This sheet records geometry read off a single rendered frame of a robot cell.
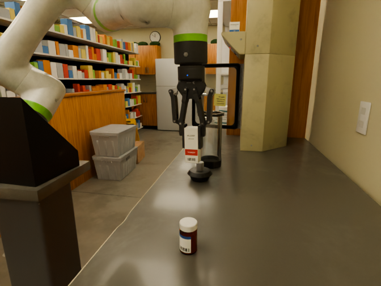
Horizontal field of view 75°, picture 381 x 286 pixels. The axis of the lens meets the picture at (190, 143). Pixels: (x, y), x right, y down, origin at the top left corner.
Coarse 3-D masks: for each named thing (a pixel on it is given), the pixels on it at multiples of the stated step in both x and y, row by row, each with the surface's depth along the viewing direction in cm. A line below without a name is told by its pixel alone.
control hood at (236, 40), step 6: (222, 36) 119; (228, 36) 116; (234, 36) 115; (240, 36) 115; (228, 42) 117; (234, 42) 116; (240, 42) 115; (234, 48) 117; (240, 48) 116; (240, 54) 119
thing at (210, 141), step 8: (216, 112) 104; (224, 112) 99; (216, 120) 97; (208, 128) 98; (216, 128) 98; (208, 136) 98; (216, 136) 99; (208, 144) 99; (216, 144) 100; (208, 152) 100; (216, 152) 100; (208, 160) 101; (216, 160) 101
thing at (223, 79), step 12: (216, 72) 152; (228, 72) 150; (216, 84) 154; (228, 84) 151; (204, 96) 158; (216, 96) 156; (228, 96) 153; (204, 108) 160; (216, 108) 157; (228, 108) 155; (228, 120) 157
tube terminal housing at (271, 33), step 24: (264, 0) 109; (288, 0) 114; (264, 24) 112; (288, 24) 117; (264, 48) 114; (288, 48) 121; (264, 72) 116; (288, 72) 124; (264, 96) 119; (288, 96) 128; (264, 120) 122; (288, 120) 133; (240, 144) 127; (264, 144) 126
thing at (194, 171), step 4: (196, 164) 89; (200, 164) 88; (192, 168) 92; (196, 168) 89; (200, 168) 88; (204, 168) 92; (208, 168) 92; (188, 172) 90; (192, 172) 88; (196, 172) 88; (200, 172) 88; (204, 172) 88; (208, 172) 88; (192, 176) 87; (196, 176) 86; (200, 176) 86; (204, 176) 86; (208, 176) 87; (196, 180) 88; (200, 180) 87; (204, 180) 88
